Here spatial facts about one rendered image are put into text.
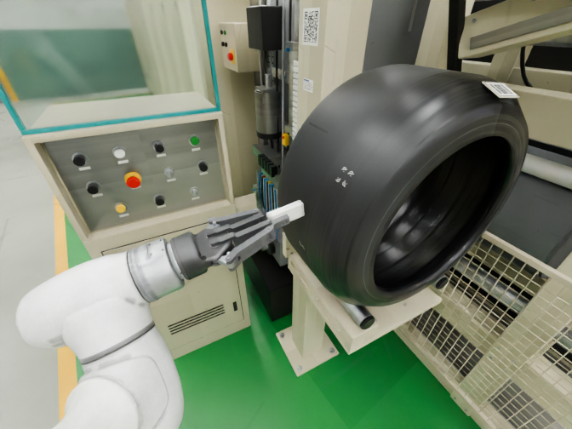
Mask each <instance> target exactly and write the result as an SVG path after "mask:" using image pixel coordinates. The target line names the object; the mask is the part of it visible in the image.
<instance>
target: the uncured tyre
mask: <svg viewBox="0 0 572 429"><path fill-rule="evenodd" d="M482 82H495V83H498V82H497V81H495V80H494V79H492V78H490V77H487V76H484V75H480V74H474V73H468V72H462V71H451V70H444V69H438V68H432V67H426V66H415V65H409V64H394V65H388V66H382V67H378V68H375V69H372V70H368V71H365V72H362V73H360V74H358V75H356V76H355V77H352V78H350V79H349V80H347V81H345V82H344V83H343V84H342V85H340V86H339V87H337V88H336V89H335V90H333V91H332V92H331V93H330V94H329V95H327V96H326V97H325V98H324V99H323V100H322V101H321V102H320V103H319V104H318V105H317V107H316V108H315V109H314V110H313V111H312V113H311V114H310V115H309V116H308V118H307V119H306V121H305V122H304V123H303V124H302V126H301V127H300V129H299V131H298V133H297V134H296V136H295V138H294V140H293V141H292V143H291V145H290V148H289V150H288V152H287V155H286V157H285V159H284V162H283V166H282V170H281V174H280V177H279V182H278V189H277V207H278V208H282V207H283V206H286V205H288V204H290V203H293V202H296V201H298V200H301V201H302V202H303V204H304V213H305V215H304V216H301V217H300V218H298V219H296V220H292V221H290V223H288V225H286V226H283V231H284V233H285V236H286V238H287V239H288V240H289V242H290V244H291V245H292V246H293V248H294V249H295V250H296V252H297V253H298V254H299V256H300V257H301V258H302V260H303V261H304V262H305V263H306V264H307V265H308V267H309V268H310V269H311V271H312V272H313V273H314V275H315V276H316V277H317V279H318V280H319V281H320V283H321V284H322V285H323V286H324V287H325V288H326V289H327V290H328V291H329V292H330V293H331V294H332V295H334V296H336V297H337V298H338V299H340V300H342V301H344V302H345V303H348V304H351V305H356V306H389V305H393V304H396V303H398V302H400V301H403V300H406V299H408V298H409V297H411V296H413V295H416V294H417V293H419V292H421V291H422V290H423V289H425V288H427V287H428V286H429V285H431V284H432V283H434V282H435V281H437V280H438V279H439V278H440V277H441V276H442V275H443V274H445V273H446V272H447V271H448V270H449V269H451V268H452V267H453V266H454V265H455V264H456V263H457V262H458V261H459V260H460V259H461V258H462V257H463V256H464V255H465V254H466V253H467V252H468V251H469V250H470V249H471V248H472V247H473V245H474V244H475V243H476V242H477V241H478V240H479V238H480V237H481V236H482V235H483V234H484V233H485V232H486V230H487V229H488V228H489V226H490V225H491V223H492V222H493V221H494V219H495V217H496V216H497V215H498V214H499V212H500V211H501V209H502V207H503V206H504V204H505V202H506V200H507V199H508V197H509V196H510V194H511V192H512V189H513V187H514V186H515V184H516V182H517V180H518V176H519V175H520V172H521V170H522V167H523V163H524V160H525V157H526V153H527V149H528V143H529V130H528V125H527V122H526V120H525V117H524V114H523V111H522V109H521V106H520V104H519V102H518V98H499V97H498V96H497V95H496V94H494V93H493V92H492V91H491V90H490V89H488V88H487V87H486V86H485V85H484V84H483V83H482ZM309 123H313V124H315V125H317V126H318V127H320V128H321V129H324V130H326V131H328V133H325V132H323V131H322V130H320V129H317V128H315V127H313V126H312V125H310V124H309ZM344 163H346V164H348V165H350V166H351V167H353V168H354V169H356V170H357V173H356V174H355V176H354V177H353V179H352V181H351V183H350V184H349V186H348V187H347V188H346V190H345V191H344V190H342V189H341V188H339V187H338V186H337V185H335V184H334V183H333V181H334V180H335V177H336V175H337V174H338V173H339V171H340V169H341V167H342V166H343V164H344ZM298 238H299V239H300V240H301V242H303V243H304V245H305V251H306V252H304V250H303V249H302V248H301V247H300V245H299V241H298Z"/></svg>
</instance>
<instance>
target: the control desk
mask: <svg viewBox="0 0 572 429"><path fill-rule="evenodd" d="M21 139H22V141H23V142H24V144H25V146H26V148H27V150H28V151H29V152H30V154H31V156H32V158H33V160H34V161H35V163H36V165H37V166H38V168H39V170H40V171H41V173H42V175H43V177H44V179H45V180H46V181H47V183H48V185H49V187H50V189H51V191H52V192H53V194H54V195H55V197H56V199H57V200H58V202H59V204H60V206H61V207H62V209H63V210H64V212H65V214H66V216H67V218H68V220H69V221H70V222H71V224H72V226H73V228H74V230H75V231H76V233H77V235H78V236H79V238H80V239H81V241H82V243H83V245H84V246H85V248H86V250H88V252H89V255H90V256H91V258H92V260H93V259H95V258H99V257H101V256H104V255H113V254H119V253H123V252H126V251H129V250H131V249H133V248H136V247H140V246H141V245H144V244H147V243H150V242H152V241H155V240H157V239H159V238H165V239H166V240H167V241H168V242H169V243H170V240H171V238H173V237H177V236H179V235H181V234H184V233H186V232H192V233H193V234H197V233H199V232H200V231H201V230H203V229H206V228H207V226H208V224H209V223H208V222H207V219H208V218H211V217H222V216H226V215H232V214H236V210H235V203H234V196H233V189H232V177H231V170H230V164H229V157H228V150H227V144H226V132H225V125H224V119H223V113H222V112H221V111H219V112H205V113H198V114H192V115H185V116H178V117H165V118H158V119H151V120H144V121H137V122H130V123H117V124H109V125H102V126H95V127H88V128H81V129H68V130H61V131H54V132H48V133H41V134H28V135H23V137H22V138H21ZM184 279H185V278H184ZM149 304H150V308H151V313H152V318H153V321H154V323H155V325H156V327H157V330H158V331H159V333H160V335H161V336H162V337H163V338H164V340H165V342H166V344H167V346H168V348H169V350H170V353H171V355H172V357H173V359H176V358H179V357H181V356H183V355H185V354H187V353H189V352H192V351H195V350H197V349H198V348H200V347H203V346H206V345H208V344H210V343H212V342H214V341H216V340H219V339H221V338H223V337H226V336H228V335H230V334H233V333H235V332H237V331H239V330H241V329H244V328H247V327H248V326H250V318H249V306H248V299H247V293H246V286H245V280H244V273H243V263H241V264H240V265H239V266H238V267H237V269H236V270H235V271H233V272H230V271H229V269H228V267H227V266H223V265H222V264H220V265H219V266H211V267H209V268H208V270H207V272H206V273H204V274H202V275H200V276H198V277H195V278H193V279H191V280H186V279H185V286H184V287H183V288H182V289H179V290H177V291H175V292H173V293H171V294H169V295H165V296H164V297H162V298H160V299H159V300H156V301H153V302H151V303H149Z"/></svg>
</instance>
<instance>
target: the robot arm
mask: <svg viewBox="0 0 572 429"><path fill-rule="evenodd" d="M304 215H305V213H304V204H303V202H302V201H301V200H298V201H296V202H293V203H290V204H288V205H286V206H283V207H282V208H277V209H274V210H271V211H269V212H266V210H265V209H261V212H260V210H259V209H250V210H246V211H243V212H239V213H236V214H229V215H226V216H222V217H211V218H208V219H207V222H208V223H209V224H208V226H207V228H206V229H203V230H201V231H200V232H199V233H197V234H193V233H192V232H186V233H184V234H181V235H179V236H177V237H173V238H171V240H170V243H169V242H168V241H167V240H166V239H165V238H159V239H157V240H155V241H152V242H150V243H147V244H144V245H141V246H140V247H136V248H133V249H131V250H129V251H126V252H123V253H119V254H113V255H104V256H101V257H99V258H95V259H93V260H89V261H86V262H84V263H82V264H80V265H78V266H74V267H73V268H71V269H69V270H67V271H65V272H62V273H61V274H59V275H57V276H55V277H52V278H50V279H49V280H48V281H46V282H44V283H42V284H40V285H38V286H37V287H36V288H34V289H33V290H31V291H30V292H29V293H27V294H26V295H25V296H24V297H23V298H22V300H21V301H20V303H19V305H18V307H17V310H16V314H15V323H16V328H17V331H18V334H19V336H20V338H21V339H22V340H23V341H24V342H25V343H26V344H28V345H29V346H35V347H41V348H61V347H64V346H68V347H69V348H70V349H71V350H72V351H73V352H74V353H75V354H76V356H77V357H78V359H79V361H80V363H81V365H82V368H83V372H84V375H83V376H82V377H81V378H80V380H79V382H78V384H77V386H76V387H75V388H74V389H73V390H72V391H71V393H70V395H69V396H68V398H67V400H66V406H65V416H64V418H63V419H62V420H61V421H60V422H59V423H58V424H57V425H56V426H55V427H54V428H53V429H179V426H180V423H181V422H182V419H183V414H184V396H183V390H182V385H181V382H180V377H179V374H178V371H177V368H176V366H175V363H174V359H173V357H172V355H171V353H170V350H169V348H168V346H167V344H166V342H165V340H164V338H163V337H162V336H161V335H160V333H159V331H158V330H157V327H156V325H155V323H154V321H153V318H152V313H151V308H150V304H149V303H151V302H153V301H156V300H159V299H160V298H162V297H164V296H165V295H169V294H171V293H173V292H175V291H177V290H179V289H182V288H183V287H184V286H185V279H186V280H191V279H193V278H195V277H198V276H200V275H202V274H204V273H206V272H207V270H208V268H209V267H211V266H219V265H220V264H222V265H223V266H227V267H228V269H229V271H230V272H233V271H235V270H236V269H237V267H238V266H239V265H240V264H241V263H242V262H243V261H244V260H246V259H248V258H249V257H250V256H251V255H253V254H254V253H256V252H257V251H259V250H260V249H262V248H264V247H265V246H267V244H269V243H270V242H272V241H273V240H275V230H276V229H278V228H280V227H282V226H286V225H288V223H290V221H292V220H296V219H298V218H300V217H301V216H304ZM184 278H185V279H184Z"/></svg>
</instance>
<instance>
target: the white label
mask: <svg viewBox="0 0 572 429"><path fill-rule="evenodd" d="M482 83H483V84H484V85H485V86H486V87H487V88H488V89H490V90H491V91H492V92H493V93H494V94H496V95H497V96H498V97H499V98H519V96H518V95H517V94H516V93H514V92H513V91H512V90H511V89H509V88H508V87H507V86H506V85H505V84H504V83H495V82H482Z"/></svg>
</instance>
